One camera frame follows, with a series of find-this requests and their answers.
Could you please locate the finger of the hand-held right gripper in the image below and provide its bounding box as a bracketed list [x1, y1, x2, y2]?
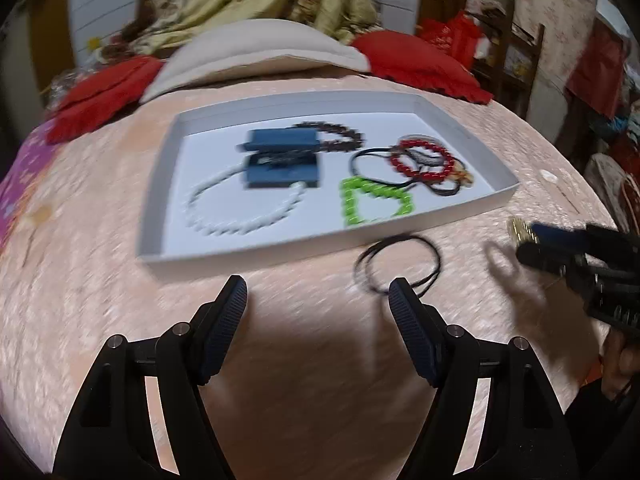
[531, 222, 606, 257]
[515, 242, 588, 276]

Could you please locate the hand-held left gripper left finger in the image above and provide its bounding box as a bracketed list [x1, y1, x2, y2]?
[52, 275, 249, 480]

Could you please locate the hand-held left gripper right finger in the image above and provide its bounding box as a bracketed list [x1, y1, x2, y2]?
[388, 277, 583, 480]

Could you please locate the gold bracelet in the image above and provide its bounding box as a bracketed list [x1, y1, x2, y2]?
[507, 217, 538, 246]

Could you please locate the black cord loop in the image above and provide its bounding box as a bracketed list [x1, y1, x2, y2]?
[350, 147, 416, 193]
[354, 236, 442, 296]

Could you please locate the white shallow tray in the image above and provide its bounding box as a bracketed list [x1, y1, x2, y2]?
[137, 91, 521, 277]

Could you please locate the green bead bracelet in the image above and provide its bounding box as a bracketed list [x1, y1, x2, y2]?
[340, 176, 416, 228]

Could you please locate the red bead bracelet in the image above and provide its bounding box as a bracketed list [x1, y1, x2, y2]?
[390, 141, 457, 181]

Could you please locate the blue jewelry box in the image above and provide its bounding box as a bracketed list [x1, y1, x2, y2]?
[237, 129, 323, 190]

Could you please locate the dark brown bead bracelet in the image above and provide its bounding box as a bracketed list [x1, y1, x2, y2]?
[292, 120, 366, 153]

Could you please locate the person's right hand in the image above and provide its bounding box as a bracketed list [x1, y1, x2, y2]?
[601, 331, 640, 402]

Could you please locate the pile of clothes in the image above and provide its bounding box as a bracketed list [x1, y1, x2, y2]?
[585, 110, 640, 233]

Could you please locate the hanging red cloth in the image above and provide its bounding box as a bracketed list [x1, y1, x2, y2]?
[565, 35, 626, 116]

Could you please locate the red plastic bag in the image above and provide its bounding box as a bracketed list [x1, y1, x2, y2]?
[417, 14, 483, 68]

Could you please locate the red frilled cushion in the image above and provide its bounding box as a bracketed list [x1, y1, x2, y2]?
[352, 31, 493, 106]
[47, 56, 161, 145]

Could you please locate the white box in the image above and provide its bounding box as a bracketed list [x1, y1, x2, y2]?
[596, 0, 633, 38]

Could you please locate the purple patterned cloth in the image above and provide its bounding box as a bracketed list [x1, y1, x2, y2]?
[0, 125, 53, 246]

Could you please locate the beige pillow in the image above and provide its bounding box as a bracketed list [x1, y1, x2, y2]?
[142, 19, 373, 103]

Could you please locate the white bead necklace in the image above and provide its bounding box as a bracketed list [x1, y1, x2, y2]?
[182, 165, 307, 237]

